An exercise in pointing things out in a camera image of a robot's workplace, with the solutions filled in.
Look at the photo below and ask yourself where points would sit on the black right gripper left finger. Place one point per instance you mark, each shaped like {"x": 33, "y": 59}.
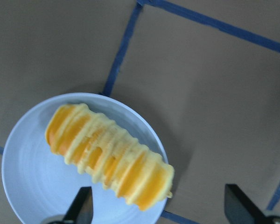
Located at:
{"x": 81, "y": 209}

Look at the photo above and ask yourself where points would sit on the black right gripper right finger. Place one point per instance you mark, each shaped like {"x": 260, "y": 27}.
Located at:
{"x": 239, "y": 209}

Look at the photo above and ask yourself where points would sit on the blue plate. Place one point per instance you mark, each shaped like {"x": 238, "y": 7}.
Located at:
{"x": 40, "y": 187}

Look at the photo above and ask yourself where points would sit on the striped yellow bread roll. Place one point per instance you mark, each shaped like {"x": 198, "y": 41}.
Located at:
{"x": 98, "y": 146}

